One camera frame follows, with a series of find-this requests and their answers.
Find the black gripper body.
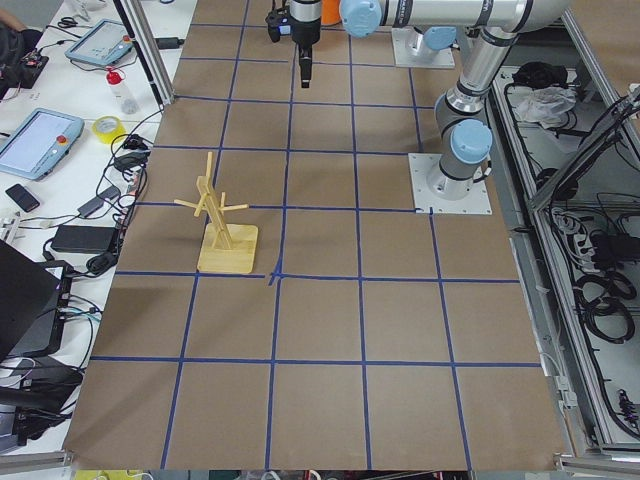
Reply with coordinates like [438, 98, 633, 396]
[290, 0, 321, 48]

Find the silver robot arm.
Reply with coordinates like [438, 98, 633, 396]
[340, 0, 570, 201]
[284, 1, 457, 88]

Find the wooden cup tree stand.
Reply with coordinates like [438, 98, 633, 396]
[174, 152, 259, 274]

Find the orange can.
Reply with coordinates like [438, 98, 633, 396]
[321, 0, 341, 26]

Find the red capped squeeze bottle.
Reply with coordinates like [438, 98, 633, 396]
[106, 67, 139, 115]

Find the blue teach pendant far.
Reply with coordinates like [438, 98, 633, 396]
[65, 19, 133, 67]

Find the blue teach pendant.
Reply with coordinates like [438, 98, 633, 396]
[1, 108, 85, 180]
[65, 19, 133, 67]

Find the yellow tape roll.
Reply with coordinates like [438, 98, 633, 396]
[92, 115, 126, 144]

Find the crumpled white cloth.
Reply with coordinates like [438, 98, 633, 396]
[514, 86, 577, 128]

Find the blue teach pendant near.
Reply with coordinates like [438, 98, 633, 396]
[1, 108, 85, 180]

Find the black power adapter brick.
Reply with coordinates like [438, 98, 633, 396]
[51, 225, 117, 254]

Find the black smartphone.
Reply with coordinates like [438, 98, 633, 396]
[5, 184, 40, 212]

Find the black computer case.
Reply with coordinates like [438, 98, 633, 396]
[1, 242, 72, 360]

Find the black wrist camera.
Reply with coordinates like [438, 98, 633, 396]
[265, 10, 291, 43]

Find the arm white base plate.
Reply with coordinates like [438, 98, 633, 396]
[391, 26, 457, 69]
[408, 153, 492, 215]

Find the aluminium frame post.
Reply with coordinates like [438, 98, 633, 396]
[113, 0, 174, 107]

